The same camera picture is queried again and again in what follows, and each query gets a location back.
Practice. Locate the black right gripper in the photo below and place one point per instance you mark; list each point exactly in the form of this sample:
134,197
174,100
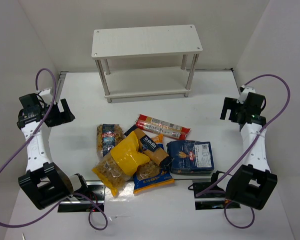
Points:
234,110

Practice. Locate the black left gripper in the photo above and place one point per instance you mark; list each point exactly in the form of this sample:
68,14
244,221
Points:
54,113

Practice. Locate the yellow macaroni pasta bag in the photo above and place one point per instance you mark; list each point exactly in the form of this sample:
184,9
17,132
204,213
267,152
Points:
120,164

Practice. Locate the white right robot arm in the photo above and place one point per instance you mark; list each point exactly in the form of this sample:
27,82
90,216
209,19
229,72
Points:
252,183

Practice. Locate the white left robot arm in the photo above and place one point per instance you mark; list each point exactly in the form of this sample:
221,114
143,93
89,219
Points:
44,182

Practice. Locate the Agnesi fusilli pasta bag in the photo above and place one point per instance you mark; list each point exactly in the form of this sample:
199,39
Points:
107,137

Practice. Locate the dark blue pasta box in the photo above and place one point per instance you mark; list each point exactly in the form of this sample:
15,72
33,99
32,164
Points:
190,157

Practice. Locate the red spaghetti pasta packet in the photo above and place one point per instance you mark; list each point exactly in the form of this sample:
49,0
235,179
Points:
157,126

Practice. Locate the white two-tier shelf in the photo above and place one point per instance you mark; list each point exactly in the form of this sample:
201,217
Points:
137,42

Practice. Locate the blue orange shell pasta bag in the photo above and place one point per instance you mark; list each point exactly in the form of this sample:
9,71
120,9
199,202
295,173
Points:
150,175

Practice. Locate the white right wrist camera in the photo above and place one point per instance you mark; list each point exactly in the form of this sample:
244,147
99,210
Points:
244,91

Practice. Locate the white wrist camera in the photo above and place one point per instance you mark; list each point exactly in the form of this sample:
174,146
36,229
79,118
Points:
244,91
46,94

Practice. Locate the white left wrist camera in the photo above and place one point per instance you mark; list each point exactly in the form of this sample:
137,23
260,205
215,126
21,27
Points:
46,94

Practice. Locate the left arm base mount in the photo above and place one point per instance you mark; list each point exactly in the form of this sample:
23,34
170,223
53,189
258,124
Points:
95,192

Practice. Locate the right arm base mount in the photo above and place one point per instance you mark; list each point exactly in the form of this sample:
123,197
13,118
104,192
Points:
212,200

